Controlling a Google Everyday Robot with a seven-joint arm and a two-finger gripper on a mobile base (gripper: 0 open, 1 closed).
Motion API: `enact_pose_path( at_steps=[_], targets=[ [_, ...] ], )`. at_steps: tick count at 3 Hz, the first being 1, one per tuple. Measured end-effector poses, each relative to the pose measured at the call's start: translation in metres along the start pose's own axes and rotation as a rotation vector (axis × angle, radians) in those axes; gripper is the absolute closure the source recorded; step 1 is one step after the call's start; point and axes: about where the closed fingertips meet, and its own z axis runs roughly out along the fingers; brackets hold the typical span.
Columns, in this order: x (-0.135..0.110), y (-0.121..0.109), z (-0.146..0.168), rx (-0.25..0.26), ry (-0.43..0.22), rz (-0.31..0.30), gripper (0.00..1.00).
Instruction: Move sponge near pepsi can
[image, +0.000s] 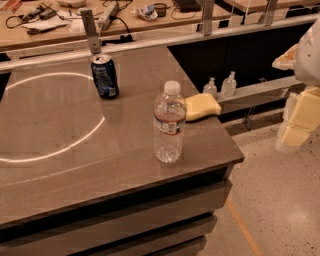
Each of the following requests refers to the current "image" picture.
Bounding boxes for metal post bracket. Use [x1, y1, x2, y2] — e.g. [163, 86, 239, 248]
[200, 0, 215, 36]
[81, 9, 101, 54]

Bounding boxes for yellow sponge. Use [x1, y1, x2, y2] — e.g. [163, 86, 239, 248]
[186, 93, 222, 121]

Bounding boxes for left metal post bracket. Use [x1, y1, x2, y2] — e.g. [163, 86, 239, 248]
[81, 9, 101, 54]

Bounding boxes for white paper sheet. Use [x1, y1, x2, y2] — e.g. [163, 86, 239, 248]
[23, 16, 69, 30]

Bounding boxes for hand sanitizer bottle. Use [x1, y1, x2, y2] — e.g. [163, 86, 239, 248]
[221, 71, 237, 97]
[203, 77, 217, 97]

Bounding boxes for crumpled white blue wrapper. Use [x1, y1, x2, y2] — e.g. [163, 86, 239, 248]
[136, 5, 158, 21]

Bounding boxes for white power strip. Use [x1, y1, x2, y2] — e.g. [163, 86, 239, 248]
[98, 1, 119, 30]

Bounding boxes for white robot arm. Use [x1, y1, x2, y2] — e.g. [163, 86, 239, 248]
[272, 18, 320, 153]

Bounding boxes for lower metal beam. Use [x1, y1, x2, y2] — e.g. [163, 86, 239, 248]
[216, 76, 306, 114]

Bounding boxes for blue pepsi can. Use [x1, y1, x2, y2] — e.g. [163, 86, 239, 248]
[91, 53, 119, 99]

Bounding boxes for right hand sanitizer bottle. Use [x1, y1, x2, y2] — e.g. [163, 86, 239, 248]
[221, 71, 237, 97]

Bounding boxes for black tape roll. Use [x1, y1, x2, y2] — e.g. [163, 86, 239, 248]
[154, 3, 167, 17]

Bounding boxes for clear plastic water bottle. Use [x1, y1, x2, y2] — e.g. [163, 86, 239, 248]
[153, 81, 187, 163]

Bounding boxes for black hand tool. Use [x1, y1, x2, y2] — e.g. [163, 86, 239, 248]
[22, 5, 56, 21]

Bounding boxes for left hand sanitizer bottle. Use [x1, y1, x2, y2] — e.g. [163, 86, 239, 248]
[203, 77, 217, 97]

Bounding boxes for black keyboard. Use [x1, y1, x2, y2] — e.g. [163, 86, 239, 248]
[172, 0, 201, 13]

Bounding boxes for right metal post bracket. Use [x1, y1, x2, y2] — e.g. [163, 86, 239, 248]
[200, 0, 215, 36]

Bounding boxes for metal frame rail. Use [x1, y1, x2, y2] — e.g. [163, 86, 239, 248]
[0, 12, 320, 73]

